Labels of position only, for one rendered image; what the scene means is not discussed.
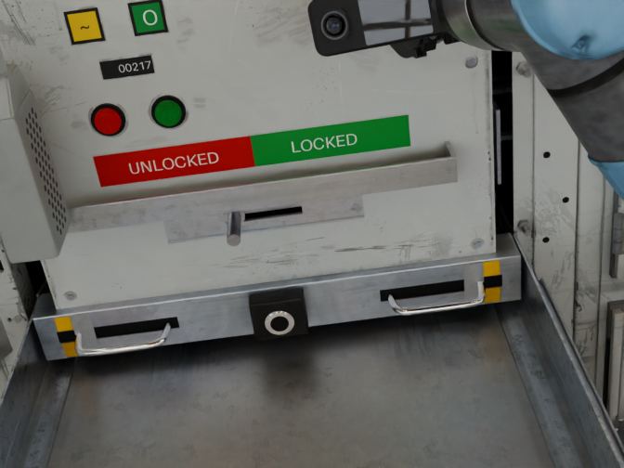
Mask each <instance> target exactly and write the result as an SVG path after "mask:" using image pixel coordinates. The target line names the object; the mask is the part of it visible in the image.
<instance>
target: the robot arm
mask: <svg viewBox="0 0 624 468"><path fill-rule="evenodd" d="M307 12H308V17H309V21H310V25H311V30H312V34H313V39H314V44H315V48H316V50H317V52H318V53H319V54H320V55H321V56H324V57H330V56H335V55H340V54H344V53H350V52H355V51H359V50H364V49H369V48H374V47H379V46H388V45H390V46H391V47H392V48H393V49H394V50H395V51H396V52H397V53H398V55H399V56H400V57H402V58H404V59H408V58H412V57H414V58H416V59H418V58H422V57H426V56H427V53H426V52H427V51H431V50H435V49H436V44H439V43H440V42H442V41H444V43H445V45H449V44H453V43H457V42H463V43H465V44H467V45H469V46H474V47H477V48H480V49H483V50H496V51H511V52H521V54H522V55H523V56H524V58H525V59H526V61H527V63H528V64H529V66H530V67H531V69H532V70H533V72H534V73H535V74H536V76H537V77H538V79H539V81H540V82H541V84H542V85H543V86H544V87H545V88H546V90H547V91H548V93H549V95H550V96H551V98H552V100H553V101H554V103H555V104H556V106H557V107H558V109H559V110H560V112H562V114H563V116H564V117H565V119H566V121H567V122H568V124H569V125H570V127H571V128H572V130H573V131H574V133H575V134H576V136H577V137H578V140H579V141H580V143H581V144H582V146H583V147H584V149H585V150H586V151H587V152H588V159H589V161H590V162H591V163H592V164H593V165H595V166H597V167H598V168H599V170H600V171H601V172H602V174H603V175H604V177H605V178H606V180H607V181H608V182H609V184H610V185H611V186H612V188H613V189H614V190H615V192H616V193H617V195H618V196H619V197H620V198H621V199H622V200H624V0H313V1H311V2H310V4H309V5H308V9H307Z"/></svg>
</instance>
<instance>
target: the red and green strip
mask: <svg viewBox="0 0 624 468"><path fill-rule="evenodd" d="M409 146H410V125H409V116H408V115H401V116H395V117H387V118H381V119H373V120H367V121H359V122H352V123H339V124H332V125H325V126H318V127H311V128H304V129H297V130H290V131H283V132H276V133H269V134H262V135H255V136H242V137H234V138H228V139H220V140H214V141H206V142H200V143H192V144H186V145H178V146H172V147H164V148H157V149H144V150H137V151H130V152H123V153H116V154H109V155H102V156H95V157H93V159H94V163H95V166H96V169H97V175H98V179H99V183H100V186H101V187H108V186H116V185H122V184H130V183H136V182H144V181H151V180H158V179H165V178H172V177H179V176H193V175H199V174H207V173H213V172H221V171H227V170H235V169H241V168H249V167H255V166H263V165H270V164H277V163H290V162H298V161H304V160H312V159H318V158H326V157H332V156H340V155H346V154H354V153H361V152H368V151H376V150H389V149H395V148H403V147H409Z"/></svg>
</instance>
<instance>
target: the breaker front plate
mask: <svg viewBox="0 0 624 468"><path fill-rule="evenodd" d="M141 1H148V0H0V46H1V49H2V52H3V56H4V59H5V62H6V64H12V63H15V64H16V65H18V66H19V69H20V71H21V72H22V74H23V76H24V78H25V80H26V81H27V83H28V85H29V87H30V89H31V90H32V92H33V94H34V98H35V101H36V104H37V108H38V110H39V113H40V117H41V120H42V123H43V127H44V129H45V135H46V138H47V142H48V145H49V148H50V151H51V154H52V157H53V161H54V164H55V166H56V170H57V173H58V179H59V182H60V185H61V188H62V191H63V194H64V198H65V201H66V204H67V207H71V206H78V205H86V204H92V203H100V202H113V201H119V200H127V199H134V198H141V197H148V196H155V195H163V194H169V193H177V192H183V191H191V190H197V189H211V188H218V187H225V186H232V185H239V184H246V183H253V182H260V181H268V180H275V179H282V178H289V177H296V176H309V175H316V174H324V173H330V172H338V171H344V170H352V169H358V168H366V167H372V166H380V165H387V164H394V163H407V162H415V161H421V160H429V159H435V158H443V157H446V150H445V141H449V142H450V144H451V147H452V148H453V150H454V153H455V155H456V157H457V173H458V182H456V183H448V184H441V185H434V186H427V187H420V188H406V189H400V190H392V191H386V192H378V193H372V194H364V195H357V196H350V197H343V198H336V199H328V200H321V201H308V202H301V204H302V211H303V212H298V213H291V214H277V215H271V216H263V217H256V218H249V219H244V221H243V222H242V223H241V229H240V244H239V245H237V246H230V245H229V244H228V243H227V233H228V223H227V222H226V220H225V217H224V214H225V213H222V214H209V215H202V216H195V217H188V218H181V219H174V220H166V221H160V222H152V223H146V224H138V225H131V226H124V227H111V228H103V229H96V230H89V231H82V232H75V233H68V234H66V237H65V240H64V242H63V245H62V248H61V250H60V253H59V256H58V257H56V258H52V259H46V260H43V261H44V264H45V269H46V272H47V275H48V277H49V280H50V284H51V287H52V290H53V293H54V295H55V298H56V301H57V304H58V309H62V308H70V307H77V306H91V305H98V304H105V303H112V302H120V301H126V300H134V299H141V298H148V297H155V296H163V295H170V294H177V293H191V292H197V291H205V290H212V289H219V288H226V287H234V286H241V285H248V284H255V283H262V282H270V281H277V280H290V279H298V278H305V277H312V276H319V275H327V274H333V273H341V272H348V271H355V270H362V269H370V268H376V267H390V266H398V265H405V264H412V263H420V262H426V261H434V260H441V259H448V258H455V257H463V256H469V255H477V254H490V253H493V221H492V183H491V144H490V106H489V67H488V50H483V49H480V48H477V47H474V46H471V45H467V44H465V43H463V42H457V43H453V44H449V45H445V43H444V41H442V42H440V43H439V44H436V48H435V50H431V51H427V52H426V53H427V56H426V57H422V58H414V57H412V58H402V57H400V56H399V55H398V53H397V52H396V51H395V50H394V49H393V48H392V47H391V46H390V45H384V46H379V47H374V48H369V49H364V50H359V51H355V52H350V53H344V54H340V55H335V56H330V57H324V56H321V55H320V54H319V53H318V52H317V50H316V48H315V44H314V39H313V34H312V30H311V25H310V21H309V17H308V12H307V9H308V5H309V4H310V2H311V1H313V0H162V5H163V10H164V14H165V18H166V23H167V28H168V32H162V33H155V34H148V35H140V36H135V34H134V30H133V25H132V21H131V18H130V13H129V9H128V5H127V3H134V2H141ZM93 7H97V10H98V14H99V17H100V21H101V25H102V29H103V32H104V36H105V40H106V41H99V42H93V43H86V44H79V45H72V42H71V38H70V35H69V31H68V28H67V24H66V20H65V17H64V14H63V12H66V11H73V10H80V9H87V8H93ZM150 55H151V59H152V63H153V68H154V71H155V73H149V74H141V75H135V76H127V77H121V78H114V79H107V80H103V76H102V72H101V69H100V65H99V62H102V61H109V60H116V59H130V58H136V57H143V56H150ZM165 95H170V96H174V97H177V98H179V99H180V100H181V101H182V102H183V103H184V105H185V108H186V117H185V120H184V121H183V123H182V124H181V125H179V126H177V127H174V128H165V127H162V126H160V125H158V124H157V123H155V121H154V120H153V118H152V116H151V106H152V104H153V102H154V101H155V100H156V99H157V98H159V97H161V96H165ZM104 103H110V104H114V105H116V106H118V107H119V108H120V109H121V110H122V111H123V113H124V115H125V119H126V122H125V127H124V129H123V131H122V132H121V133H120V134H118V135H116V136H103V135H101V134H100V133H99V132H97V131H96V130H95V129H94V127H93V126H92V124H91V114H92V112H93V110H94V108H95V107H96V106H98V105H100V104H104ZM401 115H408V116H409V136H410V146H409V147H403V148H395V149H382V150H376V151H368V152H361V153H354V154H346V155H340V156H332V157H326V158H318V159H312V160H304V161H298V162H285V163H277V164H270V165H263V166H255V167H249V168H241V169H235V170H227V171H221V172H213V173H207V174H199V175H186V176H179V177H172V178H165V179H158V180H151V181H144V182H136V183H130V184H122V185H116V186H108V187H101V186H100V183H99V179H98V173H97V169H96V166H95V163H94V159H93V157H95V156H102V155H109V154H116V153H123V152H130V151H137V150H150V149H157V148H164V147H172V146H178V145H186V144H192V143H200V142H206V141H214V140H220V139H228V138H234V137H247V136H255V135H262V134H269V133H276V132H283V131H290V130H297V129H304V128H311V127H318V126H325V125H332V124H345V123H352V122H359V121H367V120H373V119H381V118H387V117H395V116H401Z"/></svg>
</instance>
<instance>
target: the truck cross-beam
mask: <svg viewBox="0 0 624 468"><path fill-rule="evenodd" d="M499 260H500V274H499V275H494V276H487V277H484V283H485V286H486V289H490V288H498V287H500V301H497V302H489V303H485V304H492V303H499V302H506V301H513V300H520V299H521V254H520V253H519V251H518V249H517V247H516V244H515V242H514V239H513V237H512V235H511V233H502V234H496V252H495V253H484V254H477V255H469V256H463V257H455V258H448V259H441V260H434V261H426V262H420V263H412V264H405V265H398V266H384V267H376V268H370V269H362V270H355V271H348V272H341V273H333V274H327V275H319V276H312V277H305V278H298V279H285V280H277V281H270V282H262V283H255V284H248V285H241V286H234V287H226V288H219V289H212V290H205V291H197V292H184V293H177V294H170V295H163V296H155V297H148V298H141V299H134V300H126V301H120V302H112V303H105V304H98V305H84V306H77V307H70V308H62V309H56V306H55V303H54V300H53V297H52V294H51V292H48V293H42V294H41V297H40V300H39V302H38V305H37V307H36V310H35V312H34V315H33V318H32V320H33V323H34V326H35V329H36V330H37V333H38V336H39V339H40V342H41V345H42V347H43V350H44V353H45V357H46V360H53V359H61V358H74V357H79V356H72V357H67V356H66V353H65V350H64V347H63V344H66V343H74V338H75V333H74V330H71V331H58V328H57V325H56V322H55V320H54V319H55V318H62V317H69V316H74V315H82V314H89V315H90V318H91V321H92V324H93V327H94V330H95V334H96V337H97V342H98V345H99V348H101V347H109V346H116V345H130V344H137V343H143V342H149V341H154V340H157V339H158V338H159V337H160V336H161V334H162V332H163V328H164V324H165V321H166V320H171V321H172V322H173V323H172V329H171V331H170V333H169V336H168V338H167V339H166V341H165V342H164V343H163V344H162V345H175V344H182V343H189V342H197V341H204V340H211V339H218V338H226V337H233V336H240V335H247V334H254V327H253V323H252V318H251V313H250V308H249V296H250V295H251V294H257V293H270V292H277V291H284V290H291V289H299V288H302V289H303V290H304V295H305V306H306V313H307V318H308V327H312V326H319V325H327V324H333V323H341V322H348V321H356V320H363V319H377V318H384V317H391V316H398V315H399V314H398V313H396V312H395V311H394V310H393V309H392V307H391V306H390V305H389V303H388V300H387V297H386V294H387V293H388V292H392V293H393V294H394V297H395V299H396V302H397V303H398V305H399V306H400V307H402V308H408V307H417V306H432V305H440V304H446V303H454V302H460V301H465V299H464V278H463V265H468V264H474V263H482V262H483V263H485V262H491V261H499Z"/></svg>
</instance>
